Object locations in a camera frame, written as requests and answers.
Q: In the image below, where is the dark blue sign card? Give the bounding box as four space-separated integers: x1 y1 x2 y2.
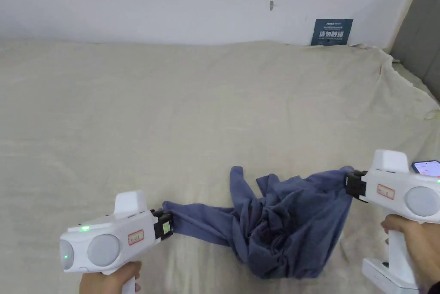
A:
310 18 354 47

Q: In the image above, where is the person's left hand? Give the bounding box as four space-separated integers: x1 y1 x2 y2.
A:
79 261 143 294

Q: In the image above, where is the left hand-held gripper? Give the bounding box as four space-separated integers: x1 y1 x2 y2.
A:
59 190 174 294

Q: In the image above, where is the grey padded headboard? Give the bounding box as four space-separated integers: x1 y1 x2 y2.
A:
384 0 440 103

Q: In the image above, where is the dark blue shirt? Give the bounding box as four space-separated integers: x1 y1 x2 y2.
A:
162 165 354 280

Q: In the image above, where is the smartphone with lit screen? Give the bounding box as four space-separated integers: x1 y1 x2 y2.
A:
412 160 440 176

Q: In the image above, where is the person's right hand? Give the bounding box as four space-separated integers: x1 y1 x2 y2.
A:
381 214 440 294

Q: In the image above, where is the bed with beige sheet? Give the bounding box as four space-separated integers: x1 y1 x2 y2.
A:
0 39 440 294

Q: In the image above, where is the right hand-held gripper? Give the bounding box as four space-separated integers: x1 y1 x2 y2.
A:
345 149 440 290

